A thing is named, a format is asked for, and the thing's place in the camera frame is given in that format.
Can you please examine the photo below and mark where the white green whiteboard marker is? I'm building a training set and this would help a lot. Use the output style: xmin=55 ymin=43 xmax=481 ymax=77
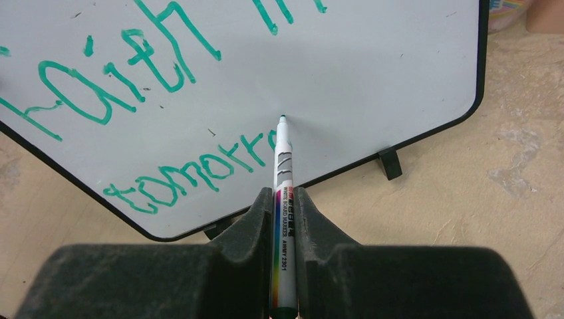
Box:
xmin=270 ymin=115 xmax=298 ymax=318

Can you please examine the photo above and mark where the white whiteboard black frame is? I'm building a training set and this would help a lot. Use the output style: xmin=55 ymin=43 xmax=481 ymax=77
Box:
xmin=1 ymin=1 xmax=489 ymax=241

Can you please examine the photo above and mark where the peach plastic file organizer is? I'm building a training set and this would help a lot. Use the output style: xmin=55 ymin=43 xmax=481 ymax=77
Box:
xmin=525 ymin=0 xmax=563 ymax=35

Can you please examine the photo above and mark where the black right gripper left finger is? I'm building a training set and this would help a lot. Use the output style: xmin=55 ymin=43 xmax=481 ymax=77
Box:
xmin=16 ymin=188 xmax=273 ymax=318

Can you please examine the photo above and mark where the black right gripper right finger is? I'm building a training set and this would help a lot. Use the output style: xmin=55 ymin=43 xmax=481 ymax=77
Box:
xmin=294 ymin=188 xmax=533 ymax=318

